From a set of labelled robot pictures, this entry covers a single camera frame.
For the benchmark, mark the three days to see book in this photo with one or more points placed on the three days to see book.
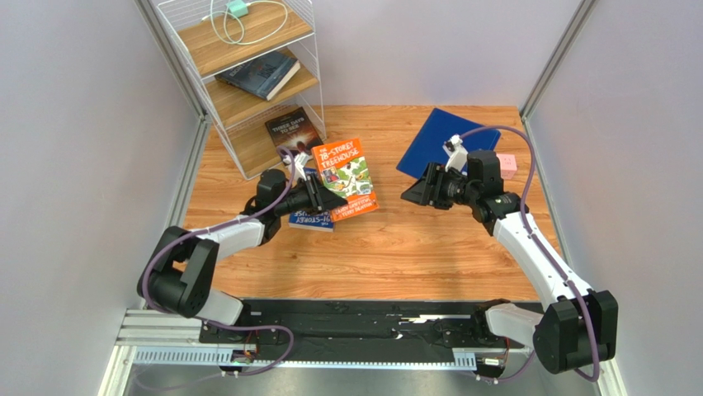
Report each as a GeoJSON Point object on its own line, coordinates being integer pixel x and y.
{"type": "Point", "coordinates": [295, 131]}

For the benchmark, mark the orange 78-storey treehouse book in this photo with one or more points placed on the orange 78-storey treehouse book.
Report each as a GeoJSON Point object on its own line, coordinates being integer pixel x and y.
{"type": "Point", "coordinates": [343, 169]}

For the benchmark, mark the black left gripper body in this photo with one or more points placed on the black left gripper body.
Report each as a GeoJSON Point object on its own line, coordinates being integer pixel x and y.
{"type": "Point", "coordinates": [299, 199]}

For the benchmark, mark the blue file folder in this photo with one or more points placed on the blue file folder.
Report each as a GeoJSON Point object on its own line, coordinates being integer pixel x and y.
{"type": "Point", "coordinates": [428, 145]}

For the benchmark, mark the nineteen eighty-four book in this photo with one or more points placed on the nineteen eighty-four book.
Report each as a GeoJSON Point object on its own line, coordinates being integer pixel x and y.
{"type": "Point", "coordinates": [263, 76]}

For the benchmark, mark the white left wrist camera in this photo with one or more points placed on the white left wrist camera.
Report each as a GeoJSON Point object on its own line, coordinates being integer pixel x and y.
{"type": "Point", "coordinates": [298, 164]}

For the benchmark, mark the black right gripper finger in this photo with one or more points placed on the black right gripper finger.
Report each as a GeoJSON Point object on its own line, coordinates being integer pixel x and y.
{"type": "Point", "coordinates": [419, 193]}
{"type": "Point", "coordinates": [431, 173]}

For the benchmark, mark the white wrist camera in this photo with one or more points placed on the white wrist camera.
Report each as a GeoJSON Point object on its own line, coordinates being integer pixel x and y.
{"type": "Point", "coordinates": [456, 152]}
{"type": "Point", "coordinates": [298, 164]}

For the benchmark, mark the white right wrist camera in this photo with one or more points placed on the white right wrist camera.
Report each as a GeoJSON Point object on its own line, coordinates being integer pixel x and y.
{"type": "Point", "coordinates": [456, 152]}

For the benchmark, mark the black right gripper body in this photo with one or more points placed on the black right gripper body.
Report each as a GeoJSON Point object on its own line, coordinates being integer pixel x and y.
{"type": "Point", "coordinates": [433, 185]}

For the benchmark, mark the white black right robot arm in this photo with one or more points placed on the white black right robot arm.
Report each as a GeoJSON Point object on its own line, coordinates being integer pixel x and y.
{"type": "Point", "coordinates": [578, 325]}

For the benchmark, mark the white wire wooden shelf rack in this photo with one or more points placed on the white wire wooden shelf rack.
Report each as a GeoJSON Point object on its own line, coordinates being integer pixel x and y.
{"type": "Point", "coordinates": [207, 41]}

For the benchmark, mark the mint green charger block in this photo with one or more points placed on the mint green charger block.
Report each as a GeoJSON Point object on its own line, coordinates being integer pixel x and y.
{"type": "Point", "coordinates": [236, 8]}

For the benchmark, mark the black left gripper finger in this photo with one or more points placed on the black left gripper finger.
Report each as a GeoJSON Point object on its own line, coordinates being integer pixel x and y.
{"type": "Point", "coordinates": [326, 199]}
{"type": "Point", "coordinates": [338, 214]}

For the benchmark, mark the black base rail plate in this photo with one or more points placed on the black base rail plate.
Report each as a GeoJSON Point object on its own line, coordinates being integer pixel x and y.
{"type": "Point", "coordinates": [359, 331]}

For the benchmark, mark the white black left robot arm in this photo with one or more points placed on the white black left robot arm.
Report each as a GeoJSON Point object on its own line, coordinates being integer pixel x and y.
{"type": "Point", "coordinates": [179, 275]}

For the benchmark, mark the pink cube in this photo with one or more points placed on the pink cube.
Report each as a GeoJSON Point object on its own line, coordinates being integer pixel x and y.
{"type": "Point", "coordinates": [508, 165]}

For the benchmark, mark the blue 91-storey treehouse book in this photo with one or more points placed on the blue 91-storey treehouse book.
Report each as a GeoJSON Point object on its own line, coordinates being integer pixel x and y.
{"type": "Point", "coordinates": [304, 220]}

